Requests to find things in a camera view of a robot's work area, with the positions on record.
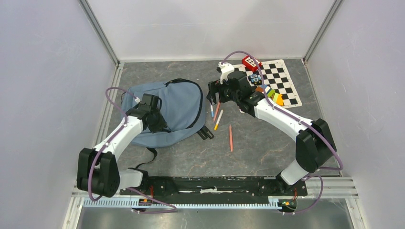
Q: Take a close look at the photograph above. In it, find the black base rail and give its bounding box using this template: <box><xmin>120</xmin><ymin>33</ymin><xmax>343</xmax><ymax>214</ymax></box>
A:
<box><xmin>137</xmin><ymin>176</ymin><xmax>308</xmax><ymax>204</ymax></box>

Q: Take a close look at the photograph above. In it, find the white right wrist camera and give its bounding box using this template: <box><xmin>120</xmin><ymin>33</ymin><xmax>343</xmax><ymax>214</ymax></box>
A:
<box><xmin>217</xmin><ymin>62</ymin><xmax>234</xmax><ymax>84</ymax></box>

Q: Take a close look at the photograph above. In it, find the orange pencil lower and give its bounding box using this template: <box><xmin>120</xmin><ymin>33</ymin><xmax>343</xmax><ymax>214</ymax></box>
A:
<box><xmin>229</xmin><ymin>125</ymin><xmax>234</xmax><ymax>152</ymax></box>

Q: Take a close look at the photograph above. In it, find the orange pencil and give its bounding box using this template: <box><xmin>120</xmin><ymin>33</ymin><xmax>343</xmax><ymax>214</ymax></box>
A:
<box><xmin>229</xmin><ymin>125</ymin><xmax>234</xmax><ymax>152</ymax></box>
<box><xmin>213</xmin><ymin>102</ymin><xmax>221</xmax><ymax>122</ymax></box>

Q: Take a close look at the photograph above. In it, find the colourful block stack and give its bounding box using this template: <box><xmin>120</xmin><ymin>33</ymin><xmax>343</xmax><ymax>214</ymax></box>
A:
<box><xmin>255</xmin><ymin>85</ymin><xmax>276</xmax><ymax>102</ymax></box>

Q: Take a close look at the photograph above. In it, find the blue student backpack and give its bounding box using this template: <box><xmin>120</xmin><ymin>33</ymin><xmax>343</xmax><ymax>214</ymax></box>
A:
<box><xmin>121</xmin><ymin>78</ymin><xmax>206</xmax><ymax>156</ymax></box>

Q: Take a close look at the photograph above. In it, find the white yellow pen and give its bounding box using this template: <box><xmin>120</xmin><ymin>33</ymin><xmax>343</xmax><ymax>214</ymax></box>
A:
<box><xmin>214</xmin><ymin>109</ymin><xmax>224</xmax><ymax>130</ymax></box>

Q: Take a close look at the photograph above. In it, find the blue robot toy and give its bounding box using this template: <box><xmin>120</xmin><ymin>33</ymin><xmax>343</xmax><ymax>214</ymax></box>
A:
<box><xmin>247</xmin><ymin>74</ymin><xmax>262</xmax><ymax>86</ymax></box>

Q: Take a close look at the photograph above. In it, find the purple cable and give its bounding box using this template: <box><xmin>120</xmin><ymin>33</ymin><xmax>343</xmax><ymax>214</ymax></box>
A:
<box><xmin>87</xmin><ymin>87</ymin><xmax>178</xmax><ymax>215</ymax></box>
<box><xmin>221</xmin><ymin>50</ymin><xmax>344</xmax><ymax>216</ymax></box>

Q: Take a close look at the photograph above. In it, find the orange pencil upper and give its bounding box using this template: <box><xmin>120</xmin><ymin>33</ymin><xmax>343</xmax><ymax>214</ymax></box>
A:
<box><xmin>213</xmin><ymin>102</ymin><xmax>221</xmax><ymax>122</ymax></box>

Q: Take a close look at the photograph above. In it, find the red calculator toy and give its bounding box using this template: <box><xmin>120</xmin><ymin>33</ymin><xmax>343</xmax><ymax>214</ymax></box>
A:
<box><xmin>242</xmin><ymin>55</ymin><xmax>262</xmax><ymax>72</ymax></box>

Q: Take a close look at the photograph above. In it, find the checkered chess board mat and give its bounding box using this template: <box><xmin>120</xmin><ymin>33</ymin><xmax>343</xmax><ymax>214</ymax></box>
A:
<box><xmin>232</xmin><ymin>59</ymin><xmax>303</xmax><ymax>110</ymax></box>

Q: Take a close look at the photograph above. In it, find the white blue pen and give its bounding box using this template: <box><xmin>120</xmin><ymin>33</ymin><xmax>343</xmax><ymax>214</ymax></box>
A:
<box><xmin>209</xmin><ymin>102</ymin><xmax>214</xmax><ymax>119</ymax></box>

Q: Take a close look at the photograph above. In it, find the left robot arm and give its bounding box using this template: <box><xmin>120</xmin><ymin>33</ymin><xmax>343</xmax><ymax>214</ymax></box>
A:
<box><xmin>76</xmin><ymin>94</ymin><xmax>168</xmax><ymax>201</ymax></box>

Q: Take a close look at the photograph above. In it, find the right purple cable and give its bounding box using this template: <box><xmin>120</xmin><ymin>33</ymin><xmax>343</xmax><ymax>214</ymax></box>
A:
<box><xmin>221</xmin><ymin>50</ymin><xmax>344</xmax><ymax>216</ymax></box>

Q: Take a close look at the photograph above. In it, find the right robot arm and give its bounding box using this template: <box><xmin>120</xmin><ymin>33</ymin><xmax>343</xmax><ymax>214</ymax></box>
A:
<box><xmin>207</xmin><ymin>71</ymin><xmax>337</xmax><ymax>195</ymax></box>

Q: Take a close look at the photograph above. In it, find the orange yellow block toy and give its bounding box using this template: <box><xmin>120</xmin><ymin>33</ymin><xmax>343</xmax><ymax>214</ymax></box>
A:
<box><xmin>271</xmin><ymin>93</ymin><xmax>284</xmax><ymax>106</ymax></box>

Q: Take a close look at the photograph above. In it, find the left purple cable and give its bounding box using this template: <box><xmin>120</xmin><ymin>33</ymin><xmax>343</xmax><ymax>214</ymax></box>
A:
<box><xmin>87</xmin><ymin>87</ymin><xmax>178</xmax><ymax>215</ymax></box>

